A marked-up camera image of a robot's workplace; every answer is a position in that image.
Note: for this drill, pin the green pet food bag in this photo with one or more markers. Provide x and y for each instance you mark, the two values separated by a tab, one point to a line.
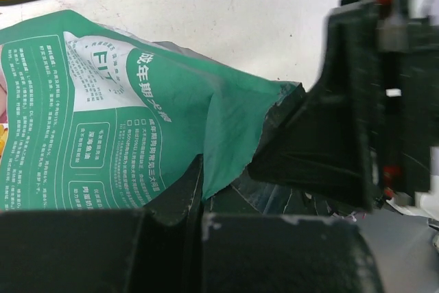
96	118

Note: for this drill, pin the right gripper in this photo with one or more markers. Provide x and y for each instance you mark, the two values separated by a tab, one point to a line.
378	89

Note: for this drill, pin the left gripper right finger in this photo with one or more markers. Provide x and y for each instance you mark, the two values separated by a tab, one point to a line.
285	253

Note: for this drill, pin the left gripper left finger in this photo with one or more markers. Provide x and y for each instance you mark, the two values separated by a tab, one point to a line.
155	248

